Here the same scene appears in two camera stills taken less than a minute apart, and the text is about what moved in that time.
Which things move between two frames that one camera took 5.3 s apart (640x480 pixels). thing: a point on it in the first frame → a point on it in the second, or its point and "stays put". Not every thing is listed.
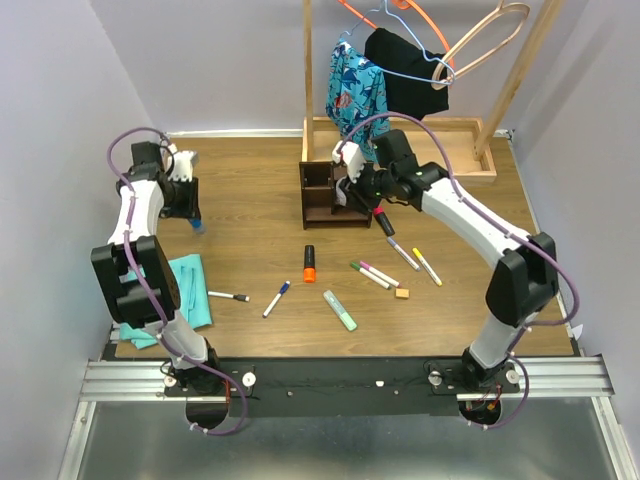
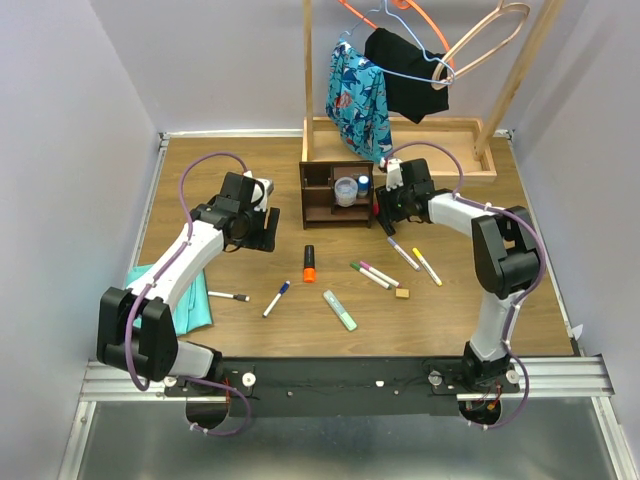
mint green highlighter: (340, 310) stays put
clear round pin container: (340, 196) stays put
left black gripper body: (182, 202) → (252, 230)
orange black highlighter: (309, 271) stays put
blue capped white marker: (273, 302) stays put
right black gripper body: (369, 189) → (394, 202)
